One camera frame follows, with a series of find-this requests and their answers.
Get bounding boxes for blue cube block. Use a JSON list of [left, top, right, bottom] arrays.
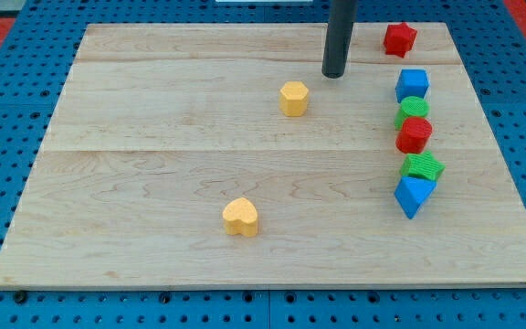
[[395, 69, 430, 102]]

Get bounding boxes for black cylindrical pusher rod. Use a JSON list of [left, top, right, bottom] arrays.
[[321, 0, 358, 79]]

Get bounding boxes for yellow hexagon block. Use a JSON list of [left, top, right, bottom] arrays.
[[279, 81, 310, 117]]

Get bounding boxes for wooden board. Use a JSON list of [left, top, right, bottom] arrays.
[[0, 23, 526, 291]]

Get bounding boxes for green cylinder block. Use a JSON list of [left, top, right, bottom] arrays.
[[394, 96, 430, 130]]

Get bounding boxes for red cylinder block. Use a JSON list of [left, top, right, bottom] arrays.
[[395, 116, 433, 154]]

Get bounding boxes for yellow heart block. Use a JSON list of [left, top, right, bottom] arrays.
[[222, 197, 258, 237]]

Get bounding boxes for blue triangle block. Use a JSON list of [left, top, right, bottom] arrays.
[[394, 176, 437, 219]]

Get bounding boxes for red star block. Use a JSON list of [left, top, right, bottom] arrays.
[[383, 22, 418, 58]]

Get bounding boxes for green star block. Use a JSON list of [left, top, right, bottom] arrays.
[[400, 151, 446, 182]]

